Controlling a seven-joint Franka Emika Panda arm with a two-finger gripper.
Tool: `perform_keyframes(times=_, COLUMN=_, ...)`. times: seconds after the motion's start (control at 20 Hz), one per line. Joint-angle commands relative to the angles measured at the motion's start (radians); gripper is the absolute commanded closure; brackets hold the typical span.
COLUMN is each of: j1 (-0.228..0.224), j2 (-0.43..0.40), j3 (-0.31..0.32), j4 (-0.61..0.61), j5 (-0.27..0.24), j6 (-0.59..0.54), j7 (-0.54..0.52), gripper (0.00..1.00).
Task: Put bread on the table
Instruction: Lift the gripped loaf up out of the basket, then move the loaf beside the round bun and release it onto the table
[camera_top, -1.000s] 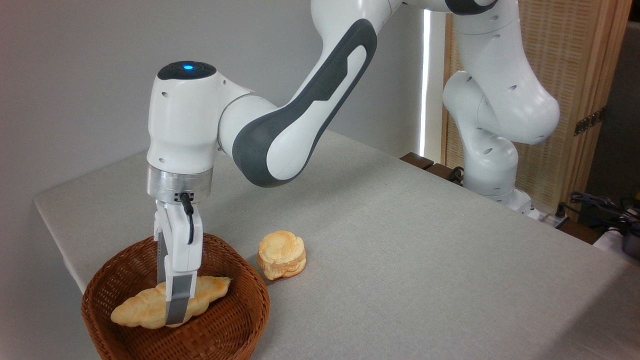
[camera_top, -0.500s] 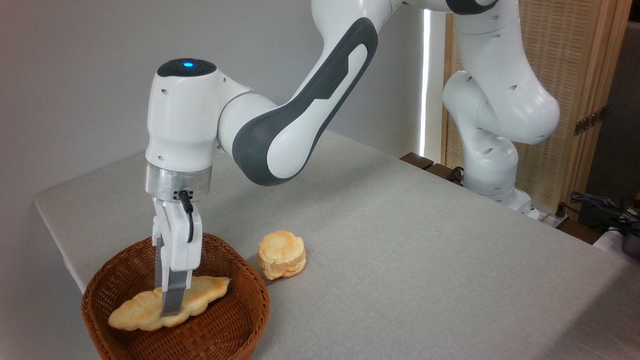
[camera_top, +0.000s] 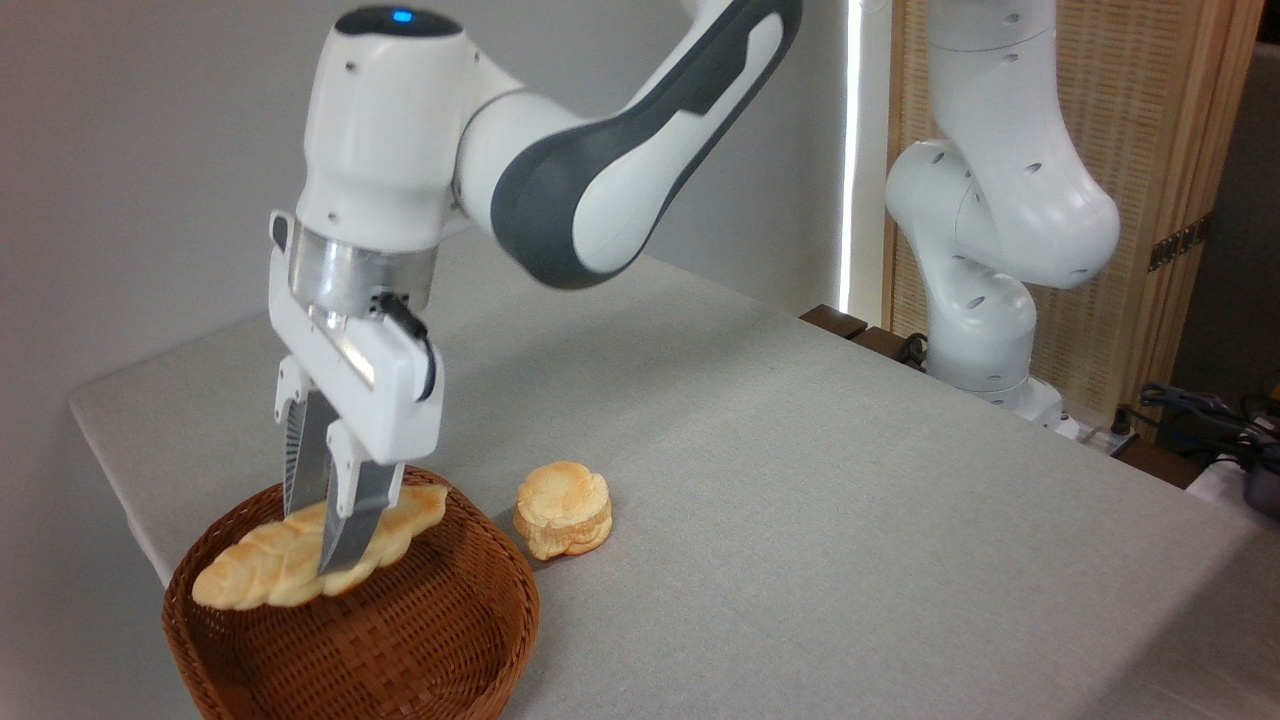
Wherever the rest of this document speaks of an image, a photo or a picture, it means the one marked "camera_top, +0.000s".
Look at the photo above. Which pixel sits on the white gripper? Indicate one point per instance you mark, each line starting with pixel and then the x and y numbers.
pixel 390 400

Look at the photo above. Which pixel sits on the long braided bread loaf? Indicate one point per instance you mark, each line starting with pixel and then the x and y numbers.
pixel 250 570

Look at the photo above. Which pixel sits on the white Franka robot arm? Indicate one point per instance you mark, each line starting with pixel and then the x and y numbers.
pixel 1000 200

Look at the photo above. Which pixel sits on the round flat bread bun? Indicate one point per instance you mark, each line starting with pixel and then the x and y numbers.
pixel 562 500

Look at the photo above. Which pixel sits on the brown woven wicker basket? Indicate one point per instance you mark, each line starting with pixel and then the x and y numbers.
pixel 450 640

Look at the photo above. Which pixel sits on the grey tablecloth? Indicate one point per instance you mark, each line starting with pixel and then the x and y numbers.
pixel 800 500

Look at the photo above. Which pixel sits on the dark brown wooden table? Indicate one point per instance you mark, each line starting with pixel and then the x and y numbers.
pixel 835 320

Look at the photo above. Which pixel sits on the white power strip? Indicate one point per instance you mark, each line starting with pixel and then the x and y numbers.
pixel 1095 435

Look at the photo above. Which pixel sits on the dark metal screen hinge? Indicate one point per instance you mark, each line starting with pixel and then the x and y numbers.
pixel 1178 243

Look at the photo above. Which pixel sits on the wooden rattan folding screen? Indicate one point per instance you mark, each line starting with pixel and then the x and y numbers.
pixel 1150 120

